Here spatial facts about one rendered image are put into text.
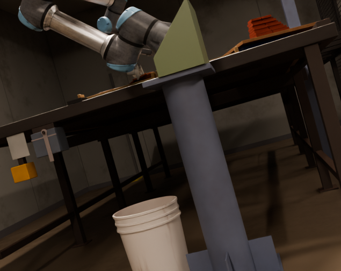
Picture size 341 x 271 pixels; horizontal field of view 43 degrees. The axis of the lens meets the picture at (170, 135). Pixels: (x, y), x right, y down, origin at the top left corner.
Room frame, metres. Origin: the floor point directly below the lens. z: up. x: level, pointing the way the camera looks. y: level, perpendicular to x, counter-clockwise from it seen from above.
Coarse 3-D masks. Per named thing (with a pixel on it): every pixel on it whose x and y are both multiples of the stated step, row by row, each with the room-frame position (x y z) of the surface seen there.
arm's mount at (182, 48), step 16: (176, 16) 1.59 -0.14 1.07; (192, 16) 1.60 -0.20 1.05; (176, 32) 1.59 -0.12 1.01; (192, 32) 1.58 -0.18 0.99; (160, 48) 1.60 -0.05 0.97; (176, 48) 1.59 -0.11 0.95; (192, 48) 1.58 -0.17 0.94; (160, 64) 1.61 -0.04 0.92; (176, 64) 1.60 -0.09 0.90; (192, 64) 1.58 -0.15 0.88
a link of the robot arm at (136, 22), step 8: (128, 8) 1.73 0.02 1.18; (136, 8) 1.75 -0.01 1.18; (120, 16) 1.72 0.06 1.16; (128, 16) 1.71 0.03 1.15; (136, 16) 1.71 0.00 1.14; (144, 16) 1.71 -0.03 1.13; (152, 16) 1.74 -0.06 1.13; (120, 24) 1.73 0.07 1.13; (128, 24) 1.71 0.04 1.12; (136, 24) 1.71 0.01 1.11; (144, 24) 1.70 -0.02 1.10; (120, 32) 1.75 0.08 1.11; (128, 32) 1.72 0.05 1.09; (136, 32) 1.72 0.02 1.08; (144, 32) 1.70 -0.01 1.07; (128, 40) 1.73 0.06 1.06; (136, 40) 1.74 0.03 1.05
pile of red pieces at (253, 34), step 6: (258, 18) 2.78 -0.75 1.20; (264, 18) 2.79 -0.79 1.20; (270, 18) 2.80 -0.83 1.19; (252, 24) 2.76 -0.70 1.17; (258, 24) 2.76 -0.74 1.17; (264, 24) 2.78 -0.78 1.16; (270, 24) 2.76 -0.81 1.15; (276, 24) 2.77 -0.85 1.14; (282, 24) 2.78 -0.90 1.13; (252, 30) 2.78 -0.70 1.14; (258, 30) 2.75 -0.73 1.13; (264, 30) 2.75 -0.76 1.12; (270, 30) 2.75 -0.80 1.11; (276, 30) 2.76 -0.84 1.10; (282, 30) 2.76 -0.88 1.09; (252, 36) 2.79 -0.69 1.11; (258, 36) 2.74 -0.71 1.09
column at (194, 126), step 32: (192, 96) 1.66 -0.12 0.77; (192, 128) 1.66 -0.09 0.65; (192, 160) 1.67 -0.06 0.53; (224, 160) 1.71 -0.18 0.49; (192, 192) 1.72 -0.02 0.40; (224, 192) 1.67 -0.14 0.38; (224, 224) 1.66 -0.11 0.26; (192, 256) 1.77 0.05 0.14; (224, 256) 1.66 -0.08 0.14; (256, 256) 1.72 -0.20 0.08
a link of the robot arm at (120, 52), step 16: (32, 0) 1.74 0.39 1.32; (48, 0) 1.77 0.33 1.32; (32, 16) 1.77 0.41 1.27; (48, 16) 1.76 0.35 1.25; (64, 16) 1.78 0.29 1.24; (64, 32) 1.79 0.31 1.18; (80, 32) 1.77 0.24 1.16; (96, 32) 1.78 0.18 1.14; (96, 48) 1.79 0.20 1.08; (112, 48) 1.76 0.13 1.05; (128, 48) 1.75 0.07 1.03; (112, 64) 1.79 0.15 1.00; (128, 64) 1.78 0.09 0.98
